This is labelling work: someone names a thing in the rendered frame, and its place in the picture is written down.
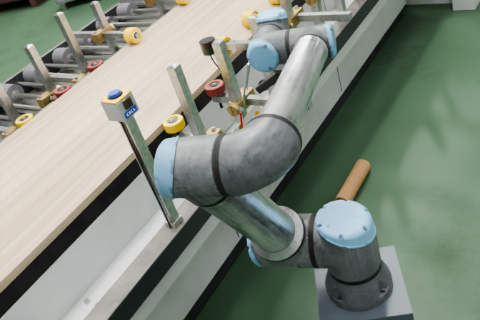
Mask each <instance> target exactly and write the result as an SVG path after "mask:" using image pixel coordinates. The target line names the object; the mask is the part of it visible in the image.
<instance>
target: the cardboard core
mask: <svg viewBox="0 0 480 320"><path fill-rule="evenodd" d="M370 169H371V164H370V163H369V162H368V161H367V160H364V159H359V160H358V161H357V162H356V164H355V165H354V167H353V169H352V170H351V173H350V174H349V176H348V177H347V179H346V181H345V182H344V185H343V186H342V188H341V189H340V191H339V193H338V194H337V196H336V198H335V199H334V201H336V200H345V201H348V200H350V201H353V200H354V198H355V196H356V194H357V192H358V191H359V189H360V187H361V185H362V184H363V182H364V179H365V178H366V176H367V174H368V173H369V171H370Z"/></svg>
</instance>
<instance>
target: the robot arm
mask: <svg viewBox="0 0 480 320"><path fill-rule="evenodd" d="M256 24H257V27H258V29H257V30H256V33H255V34H254V37H253V39H252V40H251V42H250V43H249V45H248V49H247V53H246V56H247V59H248V62H249V63H250V65H251V66H252V67H253V68H254V69H256V70H257V71H261V72H269V71H272V70H273V73H272V74H270V75H269V76H267V77H266V78H265V79H262V80H261V81H260V82H259V83H258V86H257V87H256V88H255V89H256V90H257V91H258V93H259V94H261V93H262V92H263V91H266V90H268V89H269V87H271V86H272V85H274V84H275V86H274V88H273V90H272V92H271V94H270V96H269V98H268V100H267V102H266V104H265V106H264V108H263V110H262V112H261V114H259V115H257V116H255V117H253V118H252V119H250V120H249V121H248V123H247V124H246V126H245V127H244V128H242V129H239V130H238V131H234V132H231V133H226V134H208V135H199V136H182V137H180V136H177V137H174V138H168V139H164V140H163V141H162V142H161V143H160V144H159V147H158V149H157V150H156V155H155V159H154V179H155V184H156V187H157V190H158V192H159V193H160V194H161V196H162V197H164V198H166V199H172V200H173V199H186V200H188V201H190V202H191V203H193V204H194V205H196V206H199V207H201V208H203V209H204V210H206V211H207V212H209V213H210V214H212V215H213V216H215V217H216V218H218V219H219V220H221V221H222V222H224V223H225V224H227V225H228V226H230V227H231V228H233V229H234V230H236V231H237V232H239V233H240V234H242V235H243V236H245V237H246V238H247V246H248V247H249V256H250V257H251V260H252V261H253V262H254V263H255V264H256V265H257V266H260V267H265V268H310V269H328V270H327V273H326V278H325V285H326V291H327V294H328V295H329V298H330V299H331V300H332V301H333V302H334V303H335V304H336V305H337V306H339V307H341V308H343V309H346V310H349V311H367V310H370V309H374V308H376V307H378V306H379V305H381V304H382V303H384V302H385V301H386V300H387V298H388V297H389V295H390V293H391V290H392V287H393V280H392V276H391V272H390V270H389V268H388V266H387V265H386V264H385V263H384V261H383V260H382V259H381V255H380V251H379V244H378V240H377V235H376V227H375V224H374V222H373V219H372V217H371V214H370V212H369V211H368V209H367V208H366V207H364V206H363V205H361V204H360V203H357V202H355V201H350V200H348V201H345V200H336V201H332V202H329V203H327V204H325V205H324V206H323V208H322V209H319V211H318V212H317V214H297V213H296V212H295V211H293V210H292V209H290V208H288V207H285V206H277V205H276V204H275V203H274V202H273V201H272V200H271V199H270V198H269V197H268V196H267V195H266V194H265V193H264V192H263V191H262V190H261V189H262V188H264V187H266V186H268V185H270V184H272V183H274V182H275V181H277V180H278V179H280V178H281V177H282V176H283V175H285V174H286V173H287V172H288V171H289V170H290V169H291V168H292V167H293V166H294V164H295V163H296V161H297V159H298V158H299V154H300V153H301V148H302V137H301V133H300V128H301V125H302V123H303V120H304V117H305V115H306V112H307V109H308V107H309V104H310V101H311V98H312V96H313V93H314V89H315V88H316V84H317V81H318V80H319V76H320V73H321V70H322V68H323V65H324V62H325V61H326V59H332V58H334V57H336V54H337V50H336V37H335V33H334V28H333V26H332V25H331V24H319V25H313V26H305V27H299V28H294V29H290V26H289V20H288V16H287V14H286V11H285V10H284V9H269V10H266V11H263V12H261V13H259V14H258V15H257V16H256Z"/></svg>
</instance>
